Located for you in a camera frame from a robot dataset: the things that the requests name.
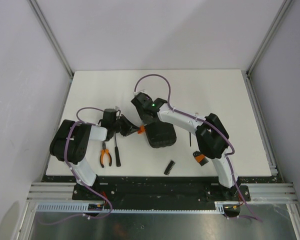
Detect right aluminium frame post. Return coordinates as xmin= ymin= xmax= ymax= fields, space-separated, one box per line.
xmin=246 ymin=0 xmax=295 ymax=76

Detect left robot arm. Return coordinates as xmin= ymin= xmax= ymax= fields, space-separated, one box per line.
xmin=49 ymin=108 xmax=140 ymax=200

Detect orange handled pliers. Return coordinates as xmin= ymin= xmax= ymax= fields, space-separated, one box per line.
xmin=99 ymin=141 xmax=113 ymax=168

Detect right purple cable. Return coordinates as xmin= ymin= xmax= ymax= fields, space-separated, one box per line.
xmin=133 ymin=74 xmax=263 ymax=223

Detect claw hammer black handle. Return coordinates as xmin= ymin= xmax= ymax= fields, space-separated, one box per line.
xmin=113 ymin=134 xmax=121 ymax=167

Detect orange handled screwdriver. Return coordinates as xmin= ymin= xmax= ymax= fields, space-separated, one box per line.
xmin=189 ymin=132 xmax=192 ymax=147

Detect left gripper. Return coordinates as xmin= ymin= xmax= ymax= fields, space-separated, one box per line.
xmin=111 ymin=114 xmax=140 ymax=137

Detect left aluminium frame post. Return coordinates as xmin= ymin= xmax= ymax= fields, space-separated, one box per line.
xmin=27 ymin=0 xmax=74 ymax=79

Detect black plastic tool case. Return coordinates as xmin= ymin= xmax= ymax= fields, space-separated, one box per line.
xmin=137 ymin=121 xmax=177 ymax=149

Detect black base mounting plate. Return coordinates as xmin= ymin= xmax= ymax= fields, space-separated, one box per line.
xmin=41 ymin=174 xmax=278 ymax=211

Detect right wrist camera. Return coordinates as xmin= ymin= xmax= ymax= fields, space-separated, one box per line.
xmin=133 ymin=89 xmax=147 ymax=96

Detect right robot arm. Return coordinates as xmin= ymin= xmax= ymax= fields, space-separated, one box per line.
xmin=131 ymin=91 xmax=239 ymax=201

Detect aluminium frame post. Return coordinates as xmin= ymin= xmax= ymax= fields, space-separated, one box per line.
xmin=246 ymin=0 xmax=295 ymax=76
xmin=27 ymin=0 xmax=74 ymax=79

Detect grey slotted cable duct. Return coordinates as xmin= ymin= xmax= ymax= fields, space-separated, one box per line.
xmin=36 ymin=202 xmax=224 ymax=215

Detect black bit holder strip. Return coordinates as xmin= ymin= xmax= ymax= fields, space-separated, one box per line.
xmin=163 ymin=160 xmax=176 ymax=176

